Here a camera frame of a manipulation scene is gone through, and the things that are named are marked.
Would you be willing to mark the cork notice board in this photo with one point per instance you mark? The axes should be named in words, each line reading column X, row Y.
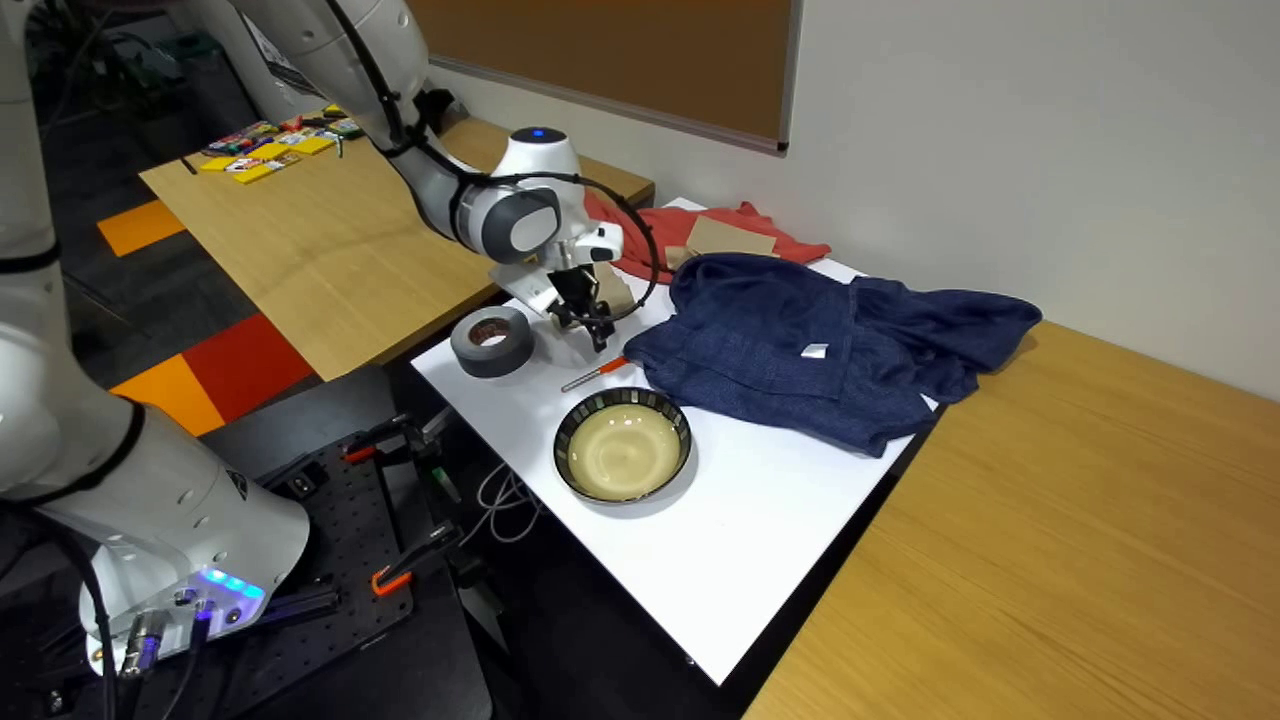
column 700, row 66

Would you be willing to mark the black orange clamp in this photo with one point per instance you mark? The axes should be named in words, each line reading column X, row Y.
column 412, row 560

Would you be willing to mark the grey duct tape roll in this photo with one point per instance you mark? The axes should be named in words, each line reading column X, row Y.
column 495, row 340

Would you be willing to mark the white table board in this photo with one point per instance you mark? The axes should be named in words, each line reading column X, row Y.
column 722, row 548

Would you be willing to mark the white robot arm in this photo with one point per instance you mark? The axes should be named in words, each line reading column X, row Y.
column 370, row 63

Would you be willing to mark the long wooden table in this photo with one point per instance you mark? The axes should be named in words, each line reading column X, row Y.
column 1086, row 539

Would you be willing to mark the navy blue cloth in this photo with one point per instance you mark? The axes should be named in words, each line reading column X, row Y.
column 846, row 360

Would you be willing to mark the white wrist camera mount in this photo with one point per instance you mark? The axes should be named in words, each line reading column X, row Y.
column 592, row 247

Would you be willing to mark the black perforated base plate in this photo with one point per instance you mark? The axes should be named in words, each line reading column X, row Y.
column 327, row 608

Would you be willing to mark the black rimmed cream bowl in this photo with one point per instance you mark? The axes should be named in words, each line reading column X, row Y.
column 623, row 446

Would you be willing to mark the yellow snack packets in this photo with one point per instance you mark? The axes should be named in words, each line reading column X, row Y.
column 271, row 146

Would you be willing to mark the orange capped silver pen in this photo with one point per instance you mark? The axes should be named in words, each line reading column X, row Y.
column 599, row 373

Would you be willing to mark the red orange cloth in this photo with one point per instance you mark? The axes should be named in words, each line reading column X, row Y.
column 686, row 232

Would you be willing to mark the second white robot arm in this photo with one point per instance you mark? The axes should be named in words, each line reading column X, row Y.
column 179, row 539

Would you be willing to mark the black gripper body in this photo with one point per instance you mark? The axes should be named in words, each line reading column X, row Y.
column 578, row 303

